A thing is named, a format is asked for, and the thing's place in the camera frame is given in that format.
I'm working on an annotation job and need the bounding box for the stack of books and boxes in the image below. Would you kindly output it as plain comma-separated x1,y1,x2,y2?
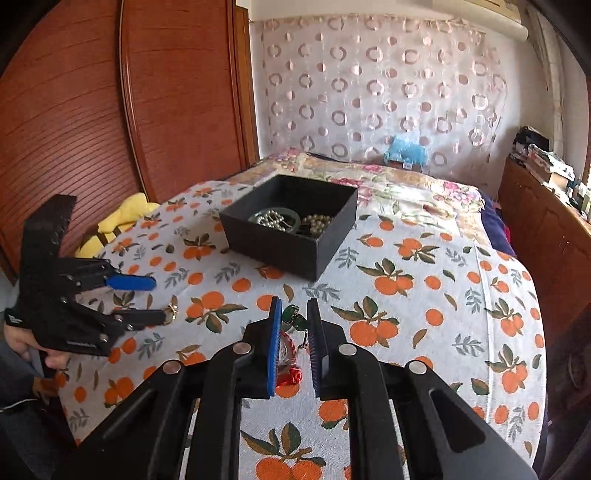
526,143,576,186

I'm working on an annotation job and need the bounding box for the floral quilt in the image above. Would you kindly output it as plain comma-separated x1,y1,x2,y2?
222,148,491,232

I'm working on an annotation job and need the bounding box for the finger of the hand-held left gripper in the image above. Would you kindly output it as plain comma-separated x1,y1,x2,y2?
58,261,157,294
62,296,168,345

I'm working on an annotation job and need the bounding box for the yellow plush toy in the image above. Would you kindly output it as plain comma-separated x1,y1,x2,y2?
74,193,160,259

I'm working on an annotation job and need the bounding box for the circle pattern wall curtain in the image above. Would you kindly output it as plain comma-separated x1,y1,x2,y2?
252,14,509,185

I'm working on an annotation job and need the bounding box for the blue plastic bag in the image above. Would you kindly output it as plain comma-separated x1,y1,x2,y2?
383,134,430,167

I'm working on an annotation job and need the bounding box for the orange fruit print cloth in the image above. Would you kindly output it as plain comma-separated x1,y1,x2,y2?
58,178,546,480

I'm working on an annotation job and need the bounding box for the beige bead bracelet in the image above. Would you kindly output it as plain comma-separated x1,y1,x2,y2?
300,213,334,238

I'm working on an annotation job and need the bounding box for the person's left hand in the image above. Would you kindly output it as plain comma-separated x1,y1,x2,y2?
2,319,72,374

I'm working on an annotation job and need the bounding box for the pale green jade bangle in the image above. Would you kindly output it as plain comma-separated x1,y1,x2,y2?
249,208,302,234

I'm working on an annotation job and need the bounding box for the dark blue blanket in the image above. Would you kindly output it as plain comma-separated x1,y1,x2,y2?
480,191,518,257

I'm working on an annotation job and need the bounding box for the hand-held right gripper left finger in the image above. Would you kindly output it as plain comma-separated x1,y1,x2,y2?
55,295,283,480

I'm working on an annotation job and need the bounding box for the black jewelry box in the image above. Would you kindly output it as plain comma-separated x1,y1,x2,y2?
219,174,359,282

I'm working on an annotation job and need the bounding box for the wooden side cabinet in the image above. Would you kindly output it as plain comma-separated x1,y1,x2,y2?
496,154,591,334

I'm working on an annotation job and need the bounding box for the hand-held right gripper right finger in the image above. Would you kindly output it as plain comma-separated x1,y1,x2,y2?
307,298,539,480

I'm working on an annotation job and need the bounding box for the row of small bottles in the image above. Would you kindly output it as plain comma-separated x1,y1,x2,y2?
571,175,591,219

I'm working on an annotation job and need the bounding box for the red cord green bead bracelet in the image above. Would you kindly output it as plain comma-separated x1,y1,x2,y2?
276,304,309,387

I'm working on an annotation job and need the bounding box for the wooden slatted wardrobe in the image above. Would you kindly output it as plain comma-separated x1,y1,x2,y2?
0,0,260,287

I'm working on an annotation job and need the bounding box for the person's left forearm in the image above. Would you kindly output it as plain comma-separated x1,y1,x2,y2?
0,344,80,480

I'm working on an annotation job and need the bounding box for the pile of dark clothes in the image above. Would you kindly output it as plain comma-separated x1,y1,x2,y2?
510,124,555,162

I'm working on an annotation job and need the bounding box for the pearl necklace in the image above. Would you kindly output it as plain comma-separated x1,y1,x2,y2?
252,209,291,230

